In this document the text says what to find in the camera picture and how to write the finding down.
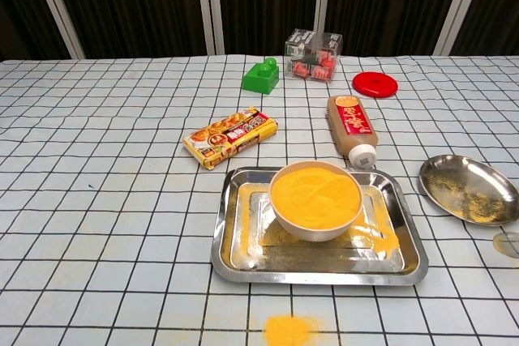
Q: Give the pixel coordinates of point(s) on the metal spoon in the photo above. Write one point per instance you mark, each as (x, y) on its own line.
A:
(509, 244)

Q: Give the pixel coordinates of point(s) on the beige bowl of yellow powder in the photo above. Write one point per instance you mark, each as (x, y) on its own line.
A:
(316, 200)

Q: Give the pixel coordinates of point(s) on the rectangular stainless steel tray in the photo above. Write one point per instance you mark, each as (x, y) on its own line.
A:
(316, 271)

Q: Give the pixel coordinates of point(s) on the white black checkered tablecloth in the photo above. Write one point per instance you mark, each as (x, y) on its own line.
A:
(101, 200)

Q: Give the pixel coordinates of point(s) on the yellow snack package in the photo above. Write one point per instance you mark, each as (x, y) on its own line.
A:
(231, 137)

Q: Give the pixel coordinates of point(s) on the green toy building block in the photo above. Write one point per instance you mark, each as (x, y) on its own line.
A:
(259, 79)

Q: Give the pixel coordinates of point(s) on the brown juice bottle red label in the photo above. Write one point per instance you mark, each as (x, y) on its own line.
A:
(350, 127)

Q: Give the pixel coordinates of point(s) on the clear plastic box red items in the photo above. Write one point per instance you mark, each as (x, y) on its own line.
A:
(312, 60)

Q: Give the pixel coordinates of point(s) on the red round plastic disc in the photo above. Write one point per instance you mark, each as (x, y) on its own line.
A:
(375, 85)

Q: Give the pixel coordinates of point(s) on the spilled yellow powder pile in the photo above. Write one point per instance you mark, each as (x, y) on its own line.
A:
(288, 331)

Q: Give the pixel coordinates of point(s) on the round stainless steel plate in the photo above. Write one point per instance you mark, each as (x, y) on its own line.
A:
(466, 188)

